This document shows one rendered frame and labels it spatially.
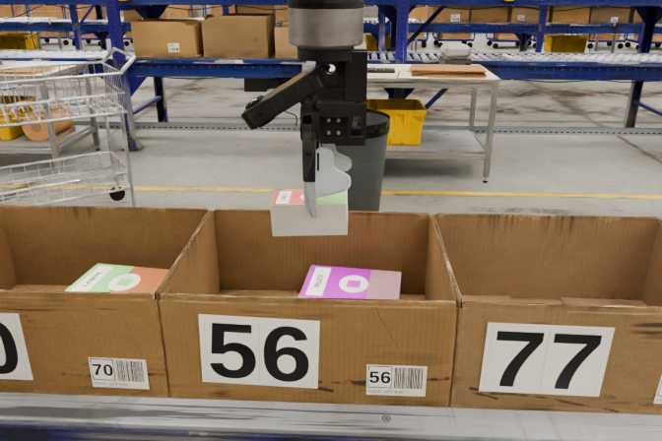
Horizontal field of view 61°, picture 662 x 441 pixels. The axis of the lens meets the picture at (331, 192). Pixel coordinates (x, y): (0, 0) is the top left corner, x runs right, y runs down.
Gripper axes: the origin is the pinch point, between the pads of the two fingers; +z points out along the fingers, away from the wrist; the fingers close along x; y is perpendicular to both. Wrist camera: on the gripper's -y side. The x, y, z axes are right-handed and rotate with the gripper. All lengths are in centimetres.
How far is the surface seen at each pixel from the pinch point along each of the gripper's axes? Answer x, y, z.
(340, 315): -8.2, 4.4, 12.8
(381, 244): 20.6, 10.9, 16.7
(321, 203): -2.5, 1.6, -0.5
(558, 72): 414, 174, 45
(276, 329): -8.4, -4.0, 15.1
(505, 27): 854, 236, 41
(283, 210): -2.8, -3.4, 0.5
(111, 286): 9.0, -34.0, 19.9
